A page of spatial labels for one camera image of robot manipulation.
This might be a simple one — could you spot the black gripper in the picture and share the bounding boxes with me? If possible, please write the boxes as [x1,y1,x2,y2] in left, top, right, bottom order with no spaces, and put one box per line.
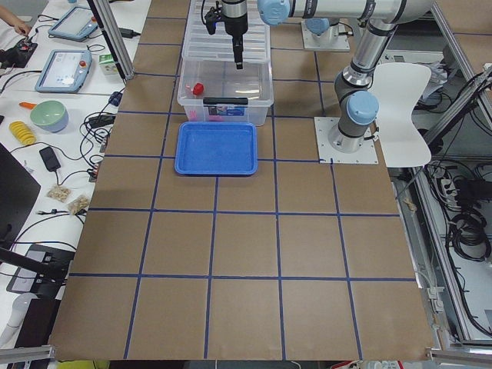
[203,0,248,70]

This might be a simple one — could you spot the clear plastic box lid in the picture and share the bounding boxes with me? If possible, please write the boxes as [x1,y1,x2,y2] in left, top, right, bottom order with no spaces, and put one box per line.
[181,0,271,63]

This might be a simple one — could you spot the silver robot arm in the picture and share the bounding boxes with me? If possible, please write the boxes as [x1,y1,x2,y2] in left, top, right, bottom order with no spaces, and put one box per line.
[305,18,340,37]
[257,0,433,154]

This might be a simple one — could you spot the clear plastic storage box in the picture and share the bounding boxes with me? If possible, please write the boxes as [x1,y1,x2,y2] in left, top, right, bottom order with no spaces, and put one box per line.
[177,60,274,126]

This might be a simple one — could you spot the person hand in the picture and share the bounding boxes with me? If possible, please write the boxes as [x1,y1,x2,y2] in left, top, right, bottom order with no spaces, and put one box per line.
[0,5,32,36]

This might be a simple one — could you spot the blue plastic tray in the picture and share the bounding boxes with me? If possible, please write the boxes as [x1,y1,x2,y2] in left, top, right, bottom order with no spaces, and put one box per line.
[175,121,258,176]

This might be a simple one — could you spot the black power adapter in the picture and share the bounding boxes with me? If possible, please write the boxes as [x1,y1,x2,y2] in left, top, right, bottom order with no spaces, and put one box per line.
[118,28,141,38]

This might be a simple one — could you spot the green white carton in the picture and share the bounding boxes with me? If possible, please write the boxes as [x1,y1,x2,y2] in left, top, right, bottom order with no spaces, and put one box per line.
[98,54,118,75]

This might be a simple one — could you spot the blue teach pendant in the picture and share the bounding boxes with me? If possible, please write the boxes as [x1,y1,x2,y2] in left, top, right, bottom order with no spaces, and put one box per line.
[48,6,98,42]
[35,50,92,93]

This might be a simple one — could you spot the white chair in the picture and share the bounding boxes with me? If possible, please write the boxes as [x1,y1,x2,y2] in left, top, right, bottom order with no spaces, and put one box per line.
[370,62,431,168]

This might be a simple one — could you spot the green bowl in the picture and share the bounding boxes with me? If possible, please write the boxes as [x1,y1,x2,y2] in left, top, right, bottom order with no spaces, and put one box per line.
[30,100,68,133]

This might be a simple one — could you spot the toy carrot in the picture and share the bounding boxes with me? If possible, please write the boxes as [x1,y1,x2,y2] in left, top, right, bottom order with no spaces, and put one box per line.
[18,101,37,110]

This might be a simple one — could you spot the black phone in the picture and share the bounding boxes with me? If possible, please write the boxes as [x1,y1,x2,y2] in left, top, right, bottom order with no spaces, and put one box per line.
[39,147,61,172]

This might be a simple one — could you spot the black joystick controller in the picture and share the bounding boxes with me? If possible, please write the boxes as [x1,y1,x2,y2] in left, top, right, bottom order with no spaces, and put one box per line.
[1,40,38,69]

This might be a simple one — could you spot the snack bag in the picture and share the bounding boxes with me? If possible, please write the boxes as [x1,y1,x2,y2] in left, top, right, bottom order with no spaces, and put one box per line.
[67,194,90,215]
[46,185,71,203]

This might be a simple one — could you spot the toy corn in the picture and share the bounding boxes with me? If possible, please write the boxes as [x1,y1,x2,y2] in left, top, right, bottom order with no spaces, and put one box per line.
[8,121,37,146]

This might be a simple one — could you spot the black monitor stand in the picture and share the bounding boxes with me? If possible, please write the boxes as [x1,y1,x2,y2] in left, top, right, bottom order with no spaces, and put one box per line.
[1,146,75,299]

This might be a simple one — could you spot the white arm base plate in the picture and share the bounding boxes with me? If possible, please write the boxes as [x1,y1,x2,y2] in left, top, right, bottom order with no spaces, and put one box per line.
[314,117,378,165]
[301,20,351,52]

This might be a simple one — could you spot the aluminium frame post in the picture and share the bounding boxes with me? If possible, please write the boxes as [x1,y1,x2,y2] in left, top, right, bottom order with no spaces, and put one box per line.
[87,0,135,81]

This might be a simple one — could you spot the coiled black cables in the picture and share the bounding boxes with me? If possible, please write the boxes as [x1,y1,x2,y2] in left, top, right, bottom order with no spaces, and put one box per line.
[447,211,492,262]

